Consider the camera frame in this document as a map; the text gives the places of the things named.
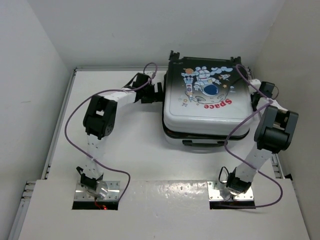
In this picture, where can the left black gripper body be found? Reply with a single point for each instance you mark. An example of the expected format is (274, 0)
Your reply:
(148, 94)

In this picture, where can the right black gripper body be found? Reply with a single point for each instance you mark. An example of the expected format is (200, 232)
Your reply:
(254, 94)

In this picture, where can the white kids suitcase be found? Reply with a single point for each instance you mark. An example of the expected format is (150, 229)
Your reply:
(205, 100)

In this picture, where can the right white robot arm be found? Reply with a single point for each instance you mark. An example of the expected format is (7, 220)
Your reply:
(273, 134)

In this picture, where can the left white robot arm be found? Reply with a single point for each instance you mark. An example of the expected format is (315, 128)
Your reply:
(99, 122)

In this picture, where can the white front board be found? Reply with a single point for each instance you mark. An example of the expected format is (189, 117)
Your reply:
(158, 210)

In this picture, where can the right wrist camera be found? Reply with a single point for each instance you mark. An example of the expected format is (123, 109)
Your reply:
(254, 84)

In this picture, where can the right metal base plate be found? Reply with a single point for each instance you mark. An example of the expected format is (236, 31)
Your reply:
(218, 192)

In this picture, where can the metal base plate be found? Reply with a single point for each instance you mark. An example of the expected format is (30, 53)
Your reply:
(106, 191)
(218, 192)

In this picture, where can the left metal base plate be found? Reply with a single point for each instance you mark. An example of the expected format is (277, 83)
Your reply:
(106, 191)

